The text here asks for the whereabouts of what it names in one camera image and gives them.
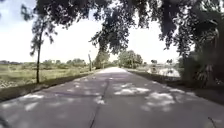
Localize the grass field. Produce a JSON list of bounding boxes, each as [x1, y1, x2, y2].
[[0, 63, 98, 90]]

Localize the pole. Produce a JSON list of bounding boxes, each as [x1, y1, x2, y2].
[[87, 50, 93, 72]]

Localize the pond water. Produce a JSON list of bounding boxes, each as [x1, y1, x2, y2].
[[139, 64, 182, 78]]

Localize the distant trees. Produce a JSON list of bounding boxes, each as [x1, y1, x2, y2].
[[41, 49, 145, 70]]

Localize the large overhanging tree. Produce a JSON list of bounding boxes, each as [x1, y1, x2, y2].
[[33, 0, 224, 89]]

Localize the thin tree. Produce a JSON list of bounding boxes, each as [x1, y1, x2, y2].
[[20, 3, 58, 84]]

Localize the grey paved path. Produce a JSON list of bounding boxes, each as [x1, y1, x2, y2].
[[0, 66, 224, 128]]

